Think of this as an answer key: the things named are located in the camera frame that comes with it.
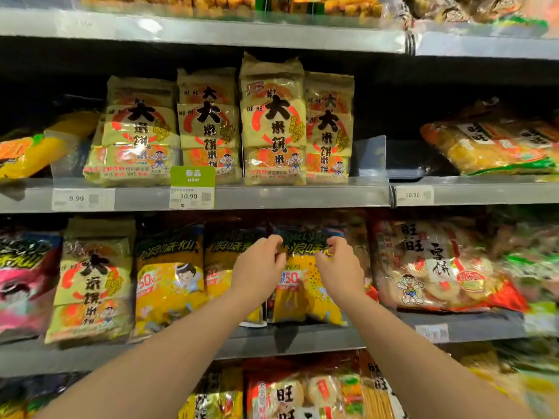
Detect person's right hand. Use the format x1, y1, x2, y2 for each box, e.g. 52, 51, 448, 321
314, 237, 367, 304

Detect person's left hand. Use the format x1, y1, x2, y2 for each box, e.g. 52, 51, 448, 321
230, 235, 287, 308

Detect yellow black snack bag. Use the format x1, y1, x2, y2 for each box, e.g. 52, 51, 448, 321
132, 228, 207, 339
267, 226, 351, 326
204, 227, 268, 329

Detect person's left forearm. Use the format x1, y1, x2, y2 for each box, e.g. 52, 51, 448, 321
34, 296, 268, 419

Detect person's right forearm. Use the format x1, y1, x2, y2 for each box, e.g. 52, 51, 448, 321
340, 295, 537, 419

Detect grey metal shelf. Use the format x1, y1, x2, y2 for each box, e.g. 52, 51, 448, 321
0, 8, 410, 54
412, 29, 559, 61
390, 174, 559, 207
0, 176, 392, 214
0, 309, 530, 379

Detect clear plastic shelf divider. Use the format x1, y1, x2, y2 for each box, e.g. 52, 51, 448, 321
43, 129, 94, 179
349, 134, 388, 184

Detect red white rice cracker bag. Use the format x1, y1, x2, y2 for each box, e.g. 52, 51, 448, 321
373, 219, 530, 313

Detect green white price tag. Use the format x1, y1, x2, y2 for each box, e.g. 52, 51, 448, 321
169, 166, 216, 210

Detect cream rice cracker bag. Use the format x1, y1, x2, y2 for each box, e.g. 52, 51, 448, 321
238, 52, 307, 186
83, 76, 181, 187
45, 217, 137, 346
304, 71, 355, 184
176, 67, 243, 184

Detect orange striped cracker bag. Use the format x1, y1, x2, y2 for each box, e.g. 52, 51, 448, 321
358, 350, 409, 419

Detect yellow green snack bag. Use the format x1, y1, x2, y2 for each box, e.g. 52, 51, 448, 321
178, 365, 244, 419

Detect orange green cracker bag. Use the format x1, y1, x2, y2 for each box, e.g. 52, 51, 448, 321
420, 99, 559, 176

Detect green clear snack bag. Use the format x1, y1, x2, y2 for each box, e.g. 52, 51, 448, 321
493, 222, 559, 311

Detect yellow clear snack bag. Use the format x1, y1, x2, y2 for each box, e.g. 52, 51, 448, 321
459, 342, 559, 419

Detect pink black snack bag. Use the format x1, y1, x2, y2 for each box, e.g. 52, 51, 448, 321
0, 230, 63, 342

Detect row of orange snack packs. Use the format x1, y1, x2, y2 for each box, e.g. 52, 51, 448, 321
80, 0, 384, 19

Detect yellow orange snack bag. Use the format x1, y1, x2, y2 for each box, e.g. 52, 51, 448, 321
0, 111, 102, 180

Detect dark snack bag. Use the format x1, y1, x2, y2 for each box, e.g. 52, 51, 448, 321
0, 372, 86, 419

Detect clear bag of brown snacks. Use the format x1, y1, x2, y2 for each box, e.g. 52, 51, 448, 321
399, 0, 559, 31

